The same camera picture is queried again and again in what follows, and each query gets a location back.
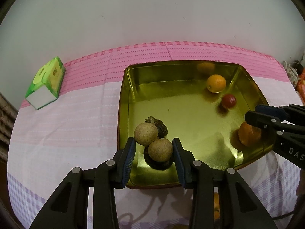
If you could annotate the green tissue box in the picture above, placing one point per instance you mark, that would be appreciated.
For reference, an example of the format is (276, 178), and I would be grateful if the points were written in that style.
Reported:
(46, 85)

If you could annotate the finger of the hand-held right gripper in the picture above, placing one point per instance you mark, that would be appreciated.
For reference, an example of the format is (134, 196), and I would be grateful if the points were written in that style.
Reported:
(271, 111)
(259, 120)

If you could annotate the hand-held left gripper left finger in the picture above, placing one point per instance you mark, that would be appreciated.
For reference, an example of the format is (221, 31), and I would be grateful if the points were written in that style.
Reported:
(128, 162)

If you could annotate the pink and purple checked tablecloth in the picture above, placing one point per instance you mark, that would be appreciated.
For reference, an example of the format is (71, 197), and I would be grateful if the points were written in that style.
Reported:
(83, 100)

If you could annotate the dark red tin box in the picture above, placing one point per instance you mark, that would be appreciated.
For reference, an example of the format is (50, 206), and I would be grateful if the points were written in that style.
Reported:
(185, 105)

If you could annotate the dark mangosteen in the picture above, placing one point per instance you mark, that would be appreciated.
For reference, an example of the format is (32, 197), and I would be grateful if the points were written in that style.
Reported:
(162, 127)
(159, 165)

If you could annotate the red cherry tomato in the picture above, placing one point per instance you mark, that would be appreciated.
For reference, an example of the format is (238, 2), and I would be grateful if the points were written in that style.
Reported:
(228, 100)

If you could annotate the orange bag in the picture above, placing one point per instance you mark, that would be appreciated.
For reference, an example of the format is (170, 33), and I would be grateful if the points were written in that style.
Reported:
(301, 80)

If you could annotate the small tangerine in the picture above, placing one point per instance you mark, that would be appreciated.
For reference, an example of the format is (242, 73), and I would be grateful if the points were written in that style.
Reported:
(216, 83)

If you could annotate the large tangerine with stem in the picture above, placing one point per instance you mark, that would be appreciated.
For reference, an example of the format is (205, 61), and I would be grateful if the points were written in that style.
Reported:
(216, 205)

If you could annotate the white patterned teapot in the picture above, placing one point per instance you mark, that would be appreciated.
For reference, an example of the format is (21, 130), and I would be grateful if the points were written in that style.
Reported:
(290, 72)

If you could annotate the longan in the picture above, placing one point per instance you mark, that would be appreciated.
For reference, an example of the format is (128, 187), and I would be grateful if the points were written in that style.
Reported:
(145, 133)
(160, 150)

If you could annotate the rattan chair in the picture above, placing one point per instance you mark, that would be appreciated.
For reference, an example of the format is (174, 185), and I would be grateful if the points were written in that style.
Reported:
(7, 128)

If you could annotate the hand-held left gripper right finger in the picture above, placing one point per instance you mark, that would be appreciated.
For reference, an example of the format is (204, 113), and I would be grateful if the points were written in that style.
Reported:
(180, 162)

